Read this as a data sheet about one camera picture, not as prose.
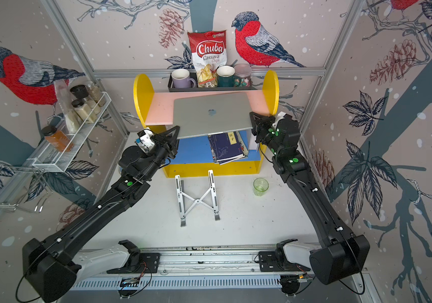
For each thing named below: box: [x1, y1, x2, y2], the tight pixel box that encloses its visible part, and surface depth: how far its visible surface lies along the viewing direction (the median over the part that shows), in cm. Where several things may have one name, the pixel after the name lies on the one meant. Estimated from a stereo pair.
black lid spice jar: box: [70, 84, 102, 115], surface depth 81 cm
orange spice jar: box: [41, 124, 75, 153], surface depth 69 cm
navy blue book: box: [207, 131, 249, 166], surface depth 92 cm
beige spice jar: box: [71, 98, 98, 124], surface depth 79 cm
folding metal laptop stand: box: [174, 169, 221, 228], surface depth 87 cm
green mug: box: [216, 65, 242, 88], surface depth 85 cm
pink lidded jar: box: [233, 63, 252, 88], surface depth 87 cm
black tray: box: [168, 72, 258, 93], surface depth 87 cm
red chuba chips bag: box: [187, 30, 228, 88], surface depth 82 cm
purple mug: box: [171, 68, 197, 90], surface depth 85 cm
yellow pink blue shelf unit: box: [246, 70, 280, 115], surface depth 76 cm
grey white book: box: [248, 133, 259, 152], surface depth 91 cm
